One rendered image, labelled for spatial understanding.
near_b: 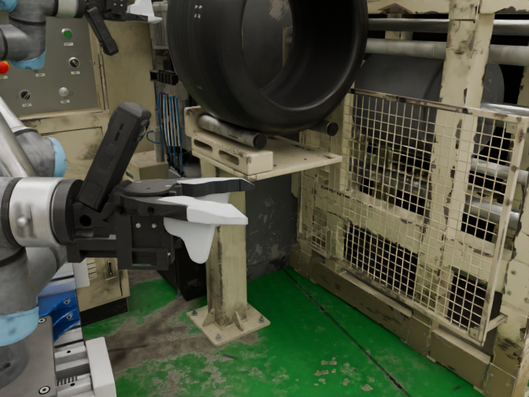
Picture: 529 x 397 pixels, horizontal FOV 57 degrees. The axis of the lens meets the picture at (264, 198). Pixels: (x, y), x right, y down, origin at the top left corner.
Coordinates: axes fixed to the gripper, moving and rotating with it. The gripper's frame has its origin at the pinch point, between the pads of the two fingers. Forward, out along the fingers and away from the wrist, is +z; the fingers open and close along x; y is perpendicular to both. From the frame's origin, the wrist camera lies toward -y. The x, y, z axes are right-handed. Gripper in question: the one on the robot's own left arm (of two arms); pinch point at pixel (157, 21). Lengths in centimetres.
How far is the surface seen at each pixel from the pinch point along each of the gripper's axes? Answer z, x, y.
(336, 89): 53, -13, -13
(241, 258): 50, 26, -85
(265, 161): 30.1, -11.1, -35.0
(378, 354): 87, -20, -113
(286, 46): 70, 37, -1
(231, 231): 44, 26, -73
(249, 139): 25.5, -8.4, -28.9
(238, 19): 16.3, -12.5, 2.5
